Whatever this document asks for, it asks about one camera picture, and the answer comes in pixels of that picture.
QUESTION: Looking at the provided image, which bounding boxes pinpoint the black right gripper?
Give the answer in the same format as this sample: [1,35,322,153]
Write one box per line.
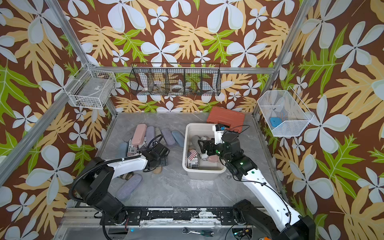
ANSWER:
[198,138,233,165]

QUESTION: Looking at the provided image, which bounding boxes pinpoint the beige fabric glasses case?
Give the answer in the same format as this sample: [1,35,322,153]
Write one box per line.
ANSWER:
[153,167,163,175]

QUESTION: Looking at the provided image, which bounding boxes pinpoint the pink glasses case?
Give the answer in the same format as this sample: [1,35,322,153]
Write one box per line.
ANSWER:
[208,155,219,163]
[132,124,147,146]

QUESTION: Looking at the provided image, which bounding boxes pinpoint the world map print glasses case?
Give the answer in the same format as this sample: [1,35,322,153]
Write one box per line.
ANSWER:
[198,136,209,161]

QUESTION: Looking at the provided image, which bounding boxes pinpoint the cream plastic storage box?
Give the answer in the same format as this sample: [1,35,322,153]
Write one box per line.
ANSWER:
[182,123,227,181]

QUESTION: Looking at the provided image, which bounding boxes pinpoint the pale blue glasses case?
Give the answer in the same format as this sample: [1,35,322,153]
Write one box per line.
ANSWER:
[116,142,129,158]

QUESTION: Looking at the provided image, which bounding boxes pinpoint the plaid glasses case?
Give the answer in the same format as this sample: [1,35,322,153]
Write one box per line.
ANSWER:
[119,173,134,181]

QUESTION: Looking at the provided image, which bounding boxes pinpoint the grey fabric glasses case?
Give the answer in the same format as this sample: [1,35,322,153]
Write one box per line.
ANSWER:
[190,135,201,153]

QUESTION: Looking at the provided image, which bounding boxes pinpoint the flag newspaper glasses case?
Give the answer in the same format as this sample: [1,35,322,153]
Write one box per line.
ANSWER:
[127,139,139,157]

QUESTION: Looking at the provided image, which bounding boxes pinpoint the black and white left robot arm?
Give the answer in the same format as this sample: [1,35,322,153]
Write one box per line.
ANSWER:
[69,143,170,224]

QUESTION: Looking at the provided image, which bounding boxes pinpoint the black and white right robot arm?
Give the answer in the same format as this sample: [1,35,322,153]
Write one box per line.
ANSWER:
[198,131,316,240]

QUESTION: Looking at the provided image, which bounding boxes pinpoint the purple fabric glasses case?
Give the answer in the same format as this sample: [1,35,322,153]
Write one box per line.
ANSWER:
[161,128,176,146]

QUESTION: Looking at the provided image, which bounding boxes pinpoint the lilac fabric glasses case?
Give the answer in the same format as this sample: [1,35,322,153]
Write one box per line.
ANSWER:
[146,126,155,144]

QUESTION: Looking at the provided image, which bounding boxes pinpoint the light blue fabric glasses case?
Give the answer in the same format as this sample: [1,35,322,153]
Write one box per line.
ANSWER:
[172,130,185,148]

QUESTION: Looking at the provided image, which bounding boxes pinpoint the blue object in basket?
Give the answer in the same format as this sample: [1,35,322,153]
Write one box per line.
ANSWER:
[269,117,283,129]

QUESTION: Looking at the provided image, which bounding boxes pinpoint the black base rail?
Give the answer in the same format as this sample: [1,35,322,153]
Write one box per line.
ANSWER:
[110,207,245,226]

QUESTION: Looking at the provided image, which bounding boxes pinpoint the white wire basket right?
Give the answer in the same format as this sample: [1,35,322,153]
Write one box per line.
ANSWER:
[257,88,314,138]

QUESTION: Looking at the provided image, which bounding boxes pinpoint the white wire basket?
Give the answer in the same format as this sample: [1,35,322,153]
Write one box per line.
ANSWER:
[257,88,314,138]
[65,64,116,110]

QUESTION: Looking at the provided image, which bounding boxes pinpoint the black wire basket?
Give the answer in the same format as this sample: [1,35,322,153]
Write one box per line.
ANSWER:
[128,63,222,96]

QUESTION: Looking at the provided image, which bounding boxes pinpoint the white wire basket left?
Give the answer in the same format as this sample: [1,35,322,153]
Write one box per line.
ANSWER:
[65,64,116,110]

